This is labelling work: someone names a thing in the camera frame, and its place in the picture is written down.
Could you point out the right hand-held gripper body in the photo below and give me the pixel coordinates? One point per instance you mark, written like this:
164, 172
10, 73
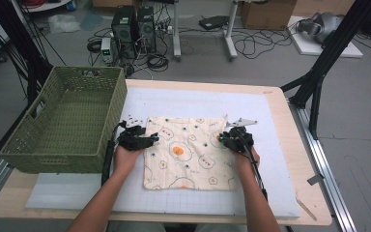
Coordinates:
240, 141

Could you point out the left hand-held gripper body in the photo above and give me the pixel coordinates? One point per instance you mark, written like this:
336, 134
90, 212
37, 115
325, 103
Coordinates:
130, 140

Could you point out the cream printed cloth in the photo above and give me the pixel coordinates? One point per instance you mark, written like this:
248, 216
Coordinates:
186, 151

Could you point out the green woven basket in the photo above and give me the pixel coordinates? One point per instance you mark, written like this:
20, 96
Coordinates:
74, 106

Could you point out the person's left hand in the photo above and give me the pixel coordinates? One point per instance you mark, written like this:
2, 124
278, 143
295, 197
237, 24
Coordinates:
127, 159

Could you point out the person's right hand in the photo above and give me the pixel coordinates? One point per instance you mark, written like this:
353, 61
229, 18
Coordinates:
246, 161

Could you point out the white grid mat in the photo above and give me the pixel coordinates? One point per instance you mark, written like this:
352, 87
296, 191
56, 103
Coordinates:
199, 103

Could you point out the grey tape piece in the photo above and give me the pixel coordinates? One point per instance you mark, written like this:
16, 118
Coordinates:
315, 179

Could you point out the small white power supply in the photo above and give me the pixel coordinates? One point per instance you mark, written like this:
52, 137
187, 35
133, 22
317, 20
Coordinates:
106, 50

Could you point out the slim black computer tower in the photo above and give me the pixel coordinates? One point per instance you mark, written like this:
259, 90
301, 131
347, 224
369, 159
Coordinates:
146, 29

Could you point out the large black computer tower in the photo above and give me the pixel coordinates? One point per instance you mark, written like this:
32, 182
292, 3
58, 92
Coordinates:
124, 29

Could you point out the white floor board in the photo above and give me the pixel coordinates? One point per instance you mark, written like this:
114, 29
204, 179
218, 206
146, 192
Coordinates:
309, 48

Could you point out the black flat device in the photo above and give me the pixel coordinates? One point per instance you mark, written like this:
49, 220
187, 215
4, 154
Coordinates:
213, 22

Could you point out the teal floor sheet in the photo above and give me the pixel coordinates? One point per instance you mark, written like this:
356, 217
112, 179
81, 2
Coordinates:
91, 21

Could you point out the brown cardboard box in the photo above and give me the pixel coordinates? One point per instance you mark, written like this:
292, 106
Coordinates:
267, 14

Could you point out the black metal stand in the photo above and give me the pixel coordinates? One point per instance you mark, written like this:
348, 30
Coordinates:
333, 45
19, 42

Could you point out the clear plastic bag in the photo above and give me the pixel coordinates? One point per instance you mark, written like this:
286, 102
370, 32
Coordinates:
63, 24

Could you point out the grey helmet device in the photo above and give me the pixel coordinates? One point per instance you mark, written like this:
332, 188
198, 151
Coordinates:
322, 25

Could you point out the white desk frame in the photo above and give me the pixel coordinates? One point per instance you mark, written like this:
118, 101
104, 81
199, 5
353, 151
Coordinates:
176, 32

